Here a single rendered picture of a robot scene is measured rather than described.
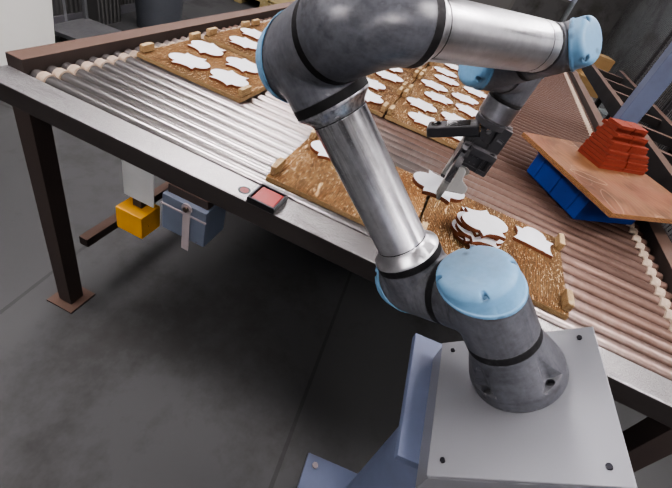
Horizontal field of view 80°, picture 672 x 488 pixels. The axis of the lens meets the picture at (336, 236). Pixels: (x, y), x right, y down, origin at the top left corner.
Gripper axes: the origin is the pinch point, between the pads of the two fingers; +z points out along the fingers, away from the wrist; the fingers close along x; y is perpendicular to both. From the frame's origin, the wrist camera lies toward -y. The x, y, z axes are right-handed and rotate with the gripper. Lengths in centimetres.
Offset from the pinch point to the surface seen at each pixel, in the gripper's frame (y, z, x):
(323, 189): -25.9, 14.1, -3.9
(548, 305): 36.4, 9.9, -10.4
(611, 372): 51, 11, -21
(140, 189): -71, 33, -17
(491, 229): 18.0, 5.4, 2.3
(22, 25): -240, 77, 98
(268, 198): -35.9, 15.4, -16.4
